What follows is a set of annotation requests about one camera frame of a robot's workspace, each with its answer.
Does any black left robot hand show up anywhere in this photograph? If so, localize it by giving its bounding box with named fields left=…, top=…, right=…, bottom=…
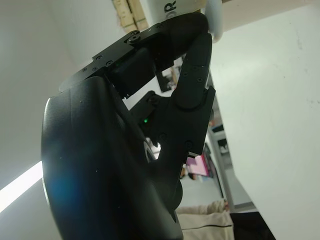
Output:
left=41, top=12, right=217, bottom=240

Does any cream two-slot toaster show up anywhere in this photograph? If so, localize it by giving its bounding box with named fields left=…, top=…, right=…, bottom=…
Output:
left=146, top=0, right=223, bottom=42

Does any beige cloth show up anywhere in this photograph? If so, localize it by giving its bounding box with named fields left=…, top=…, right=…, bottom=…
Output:
left=174, top=199, right=237, bottom=240

